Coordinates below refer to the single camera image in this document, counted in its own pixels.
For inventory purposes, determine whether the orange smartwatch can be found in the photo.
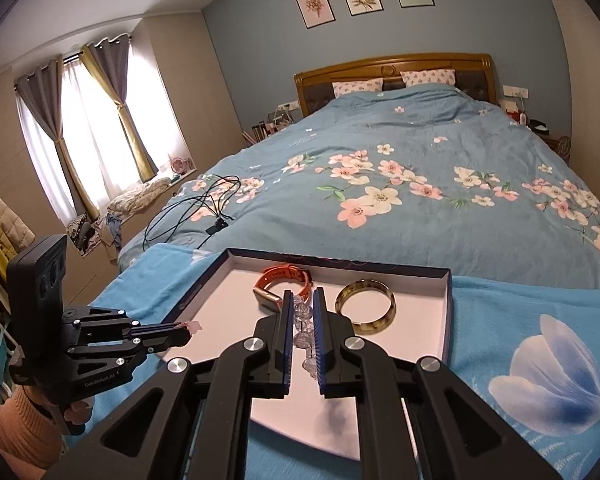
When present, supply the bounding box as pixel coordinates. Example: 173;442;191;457
252;264;313;313

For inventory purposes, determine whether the clear crystal bead bracelet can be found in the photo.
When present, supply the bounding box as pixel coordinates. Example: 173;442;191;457
282;296;321;378

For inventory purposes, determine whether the pink framed flower picture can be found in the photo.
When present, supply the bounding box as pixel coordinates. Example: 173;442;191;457
295;0;335;30

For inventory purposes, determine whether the wooden bed headboard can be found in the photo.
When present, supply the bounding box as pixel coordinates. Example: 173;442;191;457
294;52;498;118

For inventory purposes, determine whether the person's left hand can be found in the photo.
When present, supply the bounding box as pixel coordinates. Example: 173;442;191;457
62;399;94;427

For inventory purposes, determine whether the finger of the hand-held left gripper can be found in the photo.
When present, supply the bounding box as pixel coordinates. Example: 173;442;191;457
61;305;188;342
66;330;194;367

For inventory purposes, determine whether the black cable bundle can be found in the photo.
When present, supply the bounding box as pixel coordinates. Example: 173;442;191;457
144;175;242;252

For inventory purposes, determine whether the beige quilted jacket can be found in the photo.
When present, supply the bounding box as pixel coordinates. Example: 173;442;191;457
0;185;33;261

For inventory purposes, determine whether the person's left forearm pink sleeve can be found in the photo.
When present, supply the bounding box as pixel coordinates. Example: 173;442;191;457
0;384;64;472

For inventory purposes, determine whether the pink patterned pillow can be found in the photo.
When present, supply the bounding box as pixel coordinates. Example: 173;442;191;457
400;68;457;88
332;78;385;100

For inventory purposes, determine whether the wooden nightstand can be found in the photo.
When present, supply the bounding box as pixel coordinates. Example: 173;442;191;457
527;120;573;161

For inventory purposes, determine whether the cluster of cosmetic bottles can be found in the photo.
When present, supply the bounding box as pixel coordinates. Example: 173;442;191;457
242;102;301;146

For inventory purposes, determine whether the pile of clothes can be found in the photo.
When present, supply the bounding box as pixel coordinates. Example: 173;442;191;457
66;212;123;261

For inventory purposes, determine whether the light blue flower blanket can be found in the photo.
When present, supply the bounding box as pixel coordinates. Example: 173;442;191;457
62;242;600;480

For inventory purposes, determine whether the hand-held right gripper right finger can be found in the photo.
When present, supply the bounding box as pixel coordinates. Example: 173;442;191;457
314;287;563;480

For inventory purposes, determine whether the folded cream blanket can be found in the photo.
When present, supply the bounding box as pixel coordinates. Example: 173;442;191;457
107;177;173;213

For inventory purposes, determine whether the white sheer curtain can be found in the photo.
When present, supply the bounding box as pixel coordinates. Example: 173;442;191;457
20;47;186;216

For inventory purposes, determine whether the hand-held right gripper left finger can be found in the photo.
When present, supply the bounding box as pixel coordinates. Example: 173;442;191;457
42;287;295;480

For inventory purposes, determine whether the blue floral duvet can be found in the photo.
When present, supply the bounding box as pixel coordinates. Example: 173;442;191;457
117;82;600;291

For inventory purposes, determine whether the white shallow tray box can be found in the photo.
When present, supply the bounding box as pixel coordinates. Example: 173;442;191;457
152;247;453;463

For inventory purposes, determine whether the grey and olive curtain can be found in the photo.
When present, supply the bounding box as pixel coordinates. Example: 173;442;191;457
80;35;159;181
14;55;88;221

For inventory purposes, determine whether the tortoiseshell bangle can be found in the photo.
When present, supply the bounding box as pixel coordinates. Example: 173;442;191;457
334;280;397;335

